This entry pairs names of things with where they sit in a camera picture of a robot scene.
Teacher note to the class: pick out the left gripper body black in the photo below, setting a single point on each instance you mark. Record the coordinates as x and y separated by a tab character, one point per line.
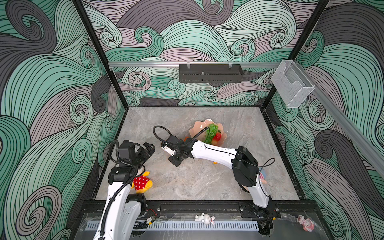
141	156

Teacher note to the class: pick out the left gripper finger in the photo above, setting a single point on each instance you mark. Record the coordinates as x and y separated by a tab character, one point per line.
148	146
152	149

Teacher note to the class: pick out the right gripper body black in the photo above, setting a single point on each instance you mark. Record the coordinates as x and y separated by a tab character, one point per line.
175	159

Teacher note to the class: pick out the pink fruit bowl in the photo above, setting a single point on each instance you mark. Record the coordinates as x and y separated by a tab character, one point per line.
199	125

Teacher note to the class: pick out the green grape bunch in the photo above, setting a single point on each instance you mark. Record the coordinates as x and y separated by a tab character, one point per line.
211	132

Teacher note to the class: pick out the strawberry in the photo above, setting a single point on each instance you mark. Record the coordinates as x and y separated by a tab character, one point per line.
218	136

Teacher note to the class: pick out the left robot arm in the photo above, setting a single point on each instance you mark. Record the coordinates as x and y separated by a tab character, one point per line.
125	212

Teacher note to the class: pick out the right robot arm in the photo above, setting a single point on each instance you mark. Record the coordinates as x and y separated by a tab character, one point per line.
246	169

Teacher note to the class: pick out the yellow plush toy red dress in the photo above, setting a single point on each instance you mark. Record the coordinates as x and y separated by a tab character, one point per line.
142	183

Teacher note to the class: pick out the white bunny figurine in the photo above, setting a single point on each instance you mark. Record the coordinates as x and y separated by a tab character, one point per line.
205	219

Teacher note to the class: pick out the pig-face plush doll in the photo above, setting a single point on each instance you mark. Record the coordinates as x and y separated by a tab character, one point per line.
262	176

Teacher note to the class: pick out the pink pig figurine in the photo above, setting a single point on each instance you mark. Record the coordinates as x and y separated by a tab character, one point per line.
307	224

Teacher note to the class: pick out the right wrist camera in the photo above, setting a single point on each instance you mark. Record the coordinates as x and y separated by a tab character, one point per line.
167	149

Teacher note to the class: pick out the white slotted cable duct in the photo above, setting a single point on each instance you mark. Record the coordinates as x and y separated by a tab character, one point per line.
198	226

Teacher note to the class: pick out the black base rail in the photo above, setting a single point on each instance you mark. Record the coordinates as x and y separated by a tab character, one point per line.
166	208

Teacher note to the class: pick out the black wall tray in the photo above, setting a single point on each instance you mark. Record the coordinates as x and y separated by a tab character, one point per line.
216	74

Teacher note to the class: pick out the aluminium rail back wall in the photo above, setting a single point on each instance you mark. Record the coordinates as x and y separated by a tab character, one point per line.
152	64

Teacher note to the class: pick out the aluminium rail wall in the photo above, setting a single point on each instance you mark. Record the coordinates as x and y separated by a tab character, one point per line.
152	64
354	114

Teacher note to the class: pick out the clear plastic wall bin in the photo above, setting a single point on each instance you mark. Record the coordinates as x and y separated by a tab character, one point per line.
292	83

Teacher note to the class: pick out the aluminium rail right wall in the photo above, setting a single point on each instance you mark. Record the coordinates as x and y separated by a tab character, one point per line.
354	114

